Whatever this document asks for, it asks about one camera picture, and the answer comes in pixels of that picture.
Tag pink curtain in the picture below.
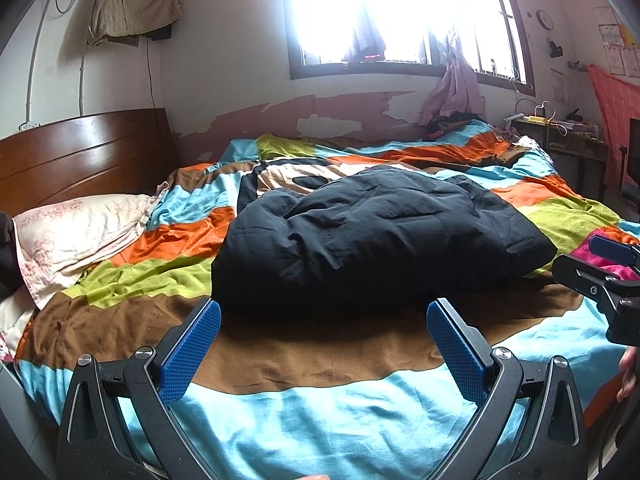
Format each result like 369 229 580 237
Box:
420 0 488 128

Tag brown wooden headboard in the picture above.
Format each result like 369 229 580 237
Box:
0 107 181 218

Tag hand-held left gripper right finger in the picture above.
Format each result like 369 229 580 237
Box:
426 298 588 480

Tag colourful patchwork duvet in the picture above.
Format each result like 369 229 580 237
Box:
12 119 640 480

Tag person's right hand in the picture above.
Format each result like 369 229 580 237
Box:
616 347 640 404

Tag white flowered pillow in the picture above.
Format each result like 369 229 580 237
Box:
0 295 39 362

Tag dark clothes pile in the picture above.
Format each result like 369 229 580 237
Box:
0 212 24 302

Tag black wall cable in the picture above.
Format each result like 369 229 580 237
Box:
144 40 157 109

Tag pink floral pillow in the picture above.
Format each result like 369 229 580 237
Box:
12 192 168 308

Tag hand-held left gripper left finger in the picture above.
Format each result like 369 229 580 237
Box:
57 298 223 480

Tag dark clothes heap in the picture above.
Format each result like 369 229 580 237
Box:
430 112 489 137

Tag dark framed window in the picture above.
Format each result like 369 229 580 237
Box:
281 0 536 97

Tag black chair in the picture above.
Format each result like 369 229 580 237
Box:
617 117 640 197

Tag wall paper sheets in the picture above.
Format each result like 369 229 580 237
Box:
592 6 640 79

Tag white looped cable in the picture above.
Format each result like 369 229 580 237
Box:
515 98 558 126

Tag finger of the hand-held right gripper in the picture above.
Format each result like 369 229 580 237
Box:
588 233 640 267
552 253 640 311

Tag beige hanging cloth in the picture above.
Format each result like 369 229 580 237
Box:
86 0 182 50

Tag black padded jacket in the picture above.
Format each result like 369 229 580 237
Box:
211 167 558 318

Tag white wall calendar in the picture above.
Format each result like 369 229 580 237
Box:
550 70 569 104

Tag cluttered dark desk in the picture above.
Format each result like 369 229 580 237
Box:
510 115 611 201

